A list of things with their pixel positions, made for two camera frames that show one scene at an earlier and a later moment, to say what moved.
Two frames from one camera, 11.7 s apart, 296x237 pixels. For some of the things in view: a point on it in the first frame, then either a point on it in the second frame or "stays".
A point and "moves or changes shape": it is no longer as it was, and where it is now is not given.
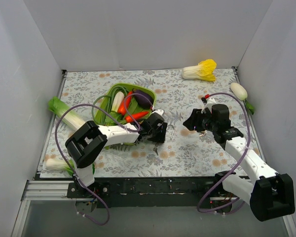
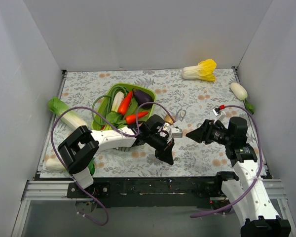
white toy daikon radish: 241,93 stays
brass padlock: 170,131 moves or changes shape
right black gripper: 196,121 → 205,131
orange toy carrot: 123,110 stays
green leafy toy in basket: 134,108 stays
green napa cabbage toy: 72,118 stays
